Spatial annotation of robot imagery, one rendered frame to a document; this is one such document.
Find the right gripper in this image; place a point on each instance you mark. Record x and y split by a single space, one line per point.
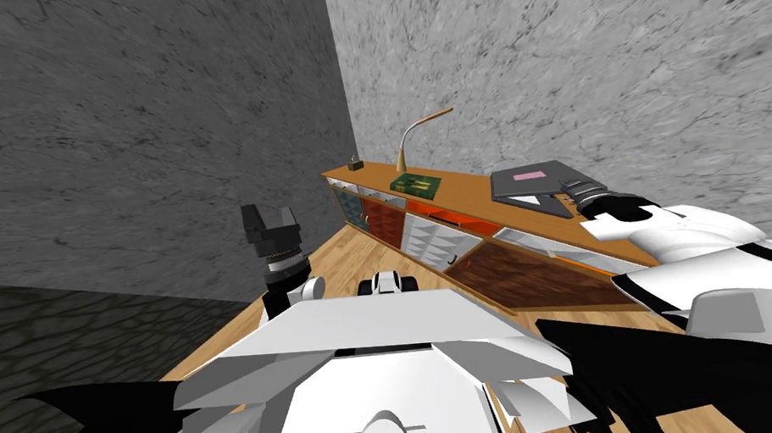
573 188

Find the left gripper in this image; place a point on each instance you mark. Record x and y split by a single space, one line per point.
275 241

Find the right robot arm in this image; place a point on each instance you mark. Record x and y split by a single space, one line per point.
703 276

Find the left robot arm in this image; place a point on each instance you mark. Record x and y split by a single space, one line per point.
280 264

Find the grey laptop with pink label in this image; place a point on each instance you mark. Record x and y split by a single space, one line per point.
526 178

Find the small dark box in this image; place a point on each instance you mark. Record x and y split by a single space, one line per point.
355 165

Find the wooden sideboard with drawers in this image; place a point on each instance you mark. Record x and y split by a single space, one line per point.
466 196

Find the green book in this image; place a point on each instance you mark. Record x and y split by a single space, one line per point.
416 184

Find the tan gooseneck desk lamp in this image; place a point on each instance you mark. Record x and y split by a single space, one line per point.
409 140

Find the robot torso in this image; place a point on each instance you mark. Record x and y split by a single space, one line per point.
385 393

